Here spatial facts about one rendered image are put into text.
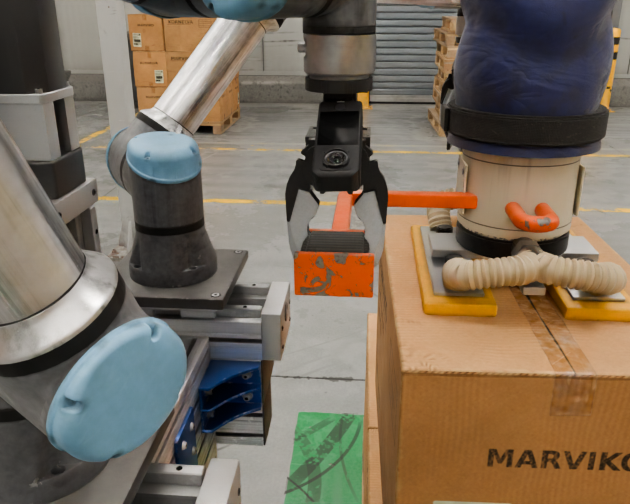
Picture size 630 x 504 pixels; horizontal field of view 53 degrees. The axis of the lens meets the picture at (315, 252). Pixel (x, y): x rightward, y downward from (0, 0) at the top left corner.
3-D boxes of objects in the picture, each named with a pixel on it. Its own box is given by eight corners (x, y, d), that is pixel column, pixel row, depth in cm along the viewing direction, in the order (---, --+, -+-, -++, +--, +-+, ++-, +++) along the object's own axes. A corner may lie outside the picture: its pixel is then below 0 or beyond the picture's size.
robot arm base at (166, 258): (116, 286, 106) (109, 229, 102) (146, 253, 120) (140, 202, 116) (206, 289, 104) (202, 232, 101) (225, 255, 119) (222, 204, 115)
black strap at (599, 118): (629, 148, 83) (635, 117, 82) (449, 146, 85) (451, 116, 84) (578, 119, 104) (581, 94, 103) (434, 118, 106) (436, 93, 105)
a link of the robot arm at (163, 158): (144, 232, 101) (135, 148, 96) (122, 210, 112) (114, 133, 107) (215, 220, 106) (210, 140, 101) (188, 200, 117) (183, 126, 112)
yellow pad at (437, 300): (497, 318, 87) (500, 285, 86) (423, 315, 88) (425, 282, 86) (464, 235, 119) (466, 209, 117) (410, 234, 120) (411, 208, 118)
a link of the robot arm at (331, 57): (376, 35, 62) (292, 35, 62) (375, 84, 63) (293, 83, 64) (376, 31, 69) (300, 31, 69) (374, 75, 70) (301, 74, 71)
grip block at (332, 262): (373, 298, 69) (374, 255, 67) (294, 295, 70) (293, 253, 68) (373, 268, 77) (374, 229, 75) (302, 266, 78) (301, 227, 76)
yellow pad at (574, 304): (641, 323, 86) (647, 289, 84) (564, 320, 87) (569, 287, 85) (569, 238, 117) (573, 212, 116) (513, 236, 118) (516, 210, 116)
